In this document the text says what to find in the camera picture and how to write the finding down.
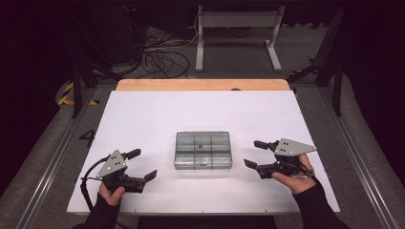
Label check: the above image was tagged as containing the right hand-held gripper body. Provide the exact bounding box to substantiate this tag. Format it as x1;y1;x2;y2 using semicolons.
256;137;318;179

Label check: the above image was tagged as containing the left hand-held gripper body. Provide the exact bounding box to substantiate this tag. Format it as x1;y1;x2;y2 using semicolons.
96;149;146;194

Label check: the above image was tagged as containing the smoky clear compartment box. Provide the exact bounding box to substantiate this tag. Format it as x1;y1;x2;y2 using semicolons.
173;131;233;171

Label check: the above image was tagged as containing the person's left hand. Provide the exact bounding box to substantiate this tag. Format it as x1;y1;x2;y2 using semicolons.
98;182;127;207

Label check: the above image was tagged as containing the person's right hand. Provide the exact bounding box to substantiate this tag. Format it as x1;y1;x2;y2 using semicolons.
270;153;317;195

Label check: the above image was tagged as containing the black metal stand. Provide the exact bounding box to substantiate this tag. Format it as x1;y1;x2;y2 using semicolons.
286;6;346;117
68;9;123;119

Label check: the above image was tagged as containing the yellow black floor tape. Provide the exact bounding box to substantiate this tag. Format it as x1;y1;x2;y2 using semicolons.
56;81;100;107

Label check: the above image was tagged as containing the wooden table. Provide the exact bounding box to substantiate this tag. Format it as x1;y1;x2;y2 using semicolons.
116;78;291;93

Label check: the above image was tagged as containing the dark equipment with red light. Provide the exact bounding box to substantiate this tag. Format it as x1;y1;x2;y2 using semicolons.
104;3;148;65

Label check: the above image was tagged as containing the grey metal stand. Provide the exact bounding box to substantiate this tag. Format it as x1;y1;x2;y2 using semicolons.
194;5;286;73

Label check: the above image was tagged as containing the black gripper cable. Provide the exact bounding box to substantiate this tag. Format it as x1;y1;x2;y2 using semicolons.
79;155;111;212

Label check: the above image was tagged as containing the aluminium floor rail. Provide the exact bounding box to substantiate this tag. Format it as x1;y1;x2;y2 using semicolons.
318;85;399;229
15;87;96;229

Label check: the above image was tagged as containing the black floor cable bundle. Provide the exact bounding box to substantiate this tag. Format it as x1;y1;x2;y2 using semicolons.
139;31;192;79

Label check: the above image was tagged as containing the white floor cable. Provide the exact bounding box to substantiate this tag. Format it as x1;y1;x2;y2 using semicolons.
144;15;200;52

